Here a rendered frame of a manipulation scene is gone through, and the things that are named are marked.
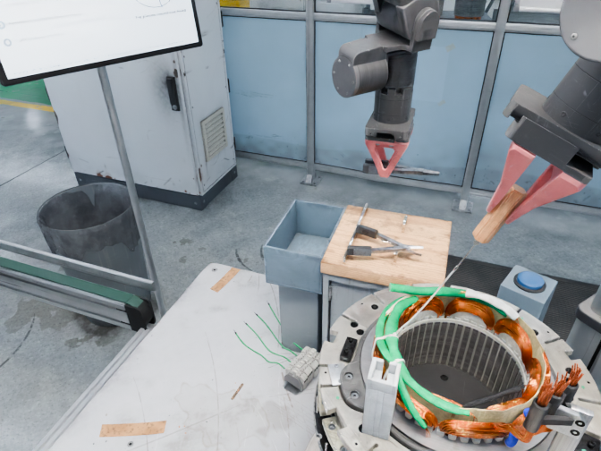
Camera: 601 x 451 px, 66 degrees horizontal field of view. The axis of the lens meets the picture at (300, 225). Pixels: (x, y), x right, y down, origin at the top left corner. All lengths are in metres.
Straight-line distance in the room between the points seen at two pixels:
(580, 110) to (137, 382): 0.88
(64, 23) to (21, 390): 1.46
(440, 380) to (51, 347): 1.90
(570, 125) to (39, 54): 1.11
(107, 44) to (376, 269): 0.88
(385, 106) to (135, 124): 2.32
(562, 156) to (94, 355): 2.04
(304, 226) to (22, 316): 1.82
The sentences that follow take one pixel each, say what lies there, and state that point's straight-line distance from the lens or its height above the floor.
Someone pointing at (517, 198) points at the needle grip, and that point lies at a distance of 0.45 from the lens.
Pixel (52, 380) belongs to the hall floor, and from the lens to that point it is 2.21.
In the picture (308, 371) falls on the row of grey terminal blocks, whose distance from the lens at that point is 0.94.
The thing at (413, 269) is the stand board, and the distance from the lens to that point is 0.78.
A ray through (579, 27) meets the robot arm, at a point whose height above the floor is 1.49.
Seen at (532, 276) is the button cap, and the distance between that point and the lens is 0.86.
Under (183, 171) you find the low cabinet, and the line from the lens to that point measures 2.87.
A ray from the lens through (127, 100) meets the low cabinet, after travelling 2.90.
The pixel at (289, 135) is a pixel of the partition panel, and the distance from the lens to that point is 3.13.
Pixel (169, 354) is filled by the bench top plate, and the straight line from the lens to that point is 1.05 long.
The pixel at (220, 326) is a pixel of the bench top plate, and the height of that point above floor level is 0.78.
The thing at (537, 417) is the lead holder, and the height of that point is 1.21.
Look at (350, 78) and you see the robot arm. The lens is 0.67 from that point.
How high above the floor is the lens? 1.55
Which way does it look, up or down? 34 degrees down
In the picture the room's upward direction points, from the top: 1 degrees counter-clockwise
